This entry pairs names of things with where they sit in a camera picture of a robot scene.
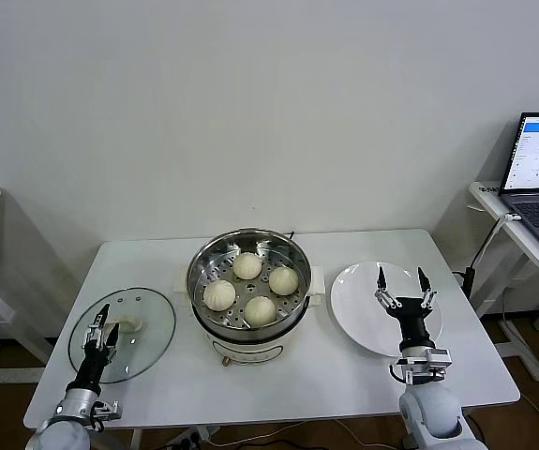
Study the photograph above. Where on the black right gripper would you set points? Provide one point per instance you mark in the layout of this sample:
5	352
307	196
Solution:
412	323

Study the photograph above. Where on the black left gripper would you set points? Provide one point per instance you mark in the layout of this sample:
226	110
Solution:
93	368

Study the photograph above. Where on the white steamed baozi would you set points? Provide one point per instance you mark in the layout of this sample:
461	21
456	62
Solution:
220	294
259	310
283	280
247	265

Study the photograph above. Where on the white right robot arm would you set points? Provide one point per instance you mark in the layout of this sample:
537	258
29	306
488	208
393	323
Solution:
430	412

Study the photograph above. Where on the stainless steel steamer basket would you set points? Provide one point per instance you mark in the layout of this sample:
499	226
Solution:
213	262

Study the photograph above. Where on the white round plate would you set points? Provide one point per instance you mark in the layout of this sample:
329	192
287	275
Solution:
353	309

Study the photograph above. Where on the white table leg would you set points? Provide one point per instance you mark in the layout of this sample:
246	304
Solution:
138	439

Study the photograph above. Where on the white laptop side table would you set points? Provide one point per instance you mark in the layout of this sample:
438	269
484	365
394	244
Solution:
484	197

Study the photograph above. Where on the white power strip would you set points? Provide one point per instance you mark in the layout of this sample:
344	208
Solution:
189	436

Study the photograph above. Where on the white electric cooker base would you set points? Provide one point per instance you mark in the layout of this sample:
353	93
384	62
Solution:
250	349

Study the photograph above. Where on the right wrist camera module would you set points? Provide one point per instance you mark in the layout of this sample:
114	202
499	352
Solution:
430	363

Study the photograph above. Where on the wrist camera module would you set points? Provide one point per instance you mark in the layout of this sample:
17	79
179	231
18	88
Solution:
430	363
109	410

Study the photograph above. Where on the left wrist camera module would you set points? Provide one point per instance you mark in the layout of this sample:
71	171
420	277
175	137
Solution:
109	410

